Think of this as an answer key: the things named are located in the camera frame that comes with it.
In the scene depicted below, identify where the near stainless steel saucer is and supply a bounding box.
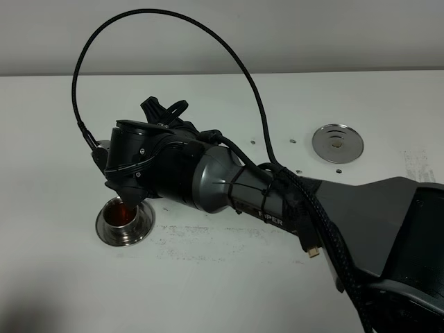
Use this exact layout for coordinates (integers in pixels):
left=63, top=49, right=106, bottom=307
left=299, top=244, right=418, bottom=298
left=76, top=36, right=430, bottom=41
left=95, top=201, right=155, bottom=247

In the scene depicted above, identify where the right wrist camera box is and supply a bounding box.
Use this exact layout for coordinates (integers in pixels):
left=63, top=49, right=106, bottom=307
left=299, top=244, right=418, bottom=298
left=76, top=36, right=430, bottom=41
left=91, top=140, right=110, bottom=174

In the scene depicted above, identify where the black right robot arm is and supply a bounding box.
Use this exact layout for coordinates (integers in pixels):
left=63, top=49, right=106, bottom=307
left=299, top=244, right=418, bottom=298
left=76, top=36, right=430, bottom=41
left=104, top=97, right=443, bottom=332

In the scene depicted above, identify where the teapot steel saucer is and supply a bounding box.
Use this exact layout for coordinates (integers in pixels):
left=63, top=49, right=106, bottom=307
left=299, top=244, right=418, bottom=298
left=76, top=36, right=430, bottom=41
left=311, top=123, right=364, bottom=164

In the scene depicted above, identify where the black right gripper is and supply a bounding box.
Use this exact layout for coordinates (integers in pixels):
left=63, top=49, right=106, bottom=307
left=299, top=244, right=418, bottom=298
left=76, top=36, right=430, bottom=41
left=105, top=96, right=205, bottom=209

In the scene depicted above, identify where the near stainless steel teacup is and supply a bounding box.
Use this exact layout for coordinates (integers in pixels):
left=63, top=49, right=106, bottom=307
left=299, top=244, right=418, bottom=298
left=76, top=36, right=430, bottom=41
left=101, top=196, right=139, bottom=230

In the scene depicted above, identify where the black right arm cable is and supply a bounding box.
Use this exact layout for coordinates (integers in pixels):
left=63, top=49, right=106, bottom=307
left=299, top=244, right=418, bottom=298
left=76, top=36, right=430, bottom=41
left=71, top=9, right=302, bottom=174

